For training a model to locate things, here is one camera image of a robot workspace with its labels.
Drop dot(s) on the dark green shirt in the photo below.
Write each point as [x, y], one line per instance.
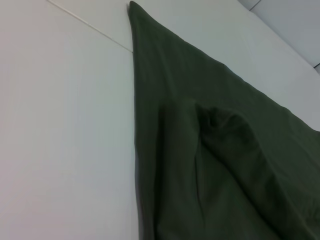
[215, 140]

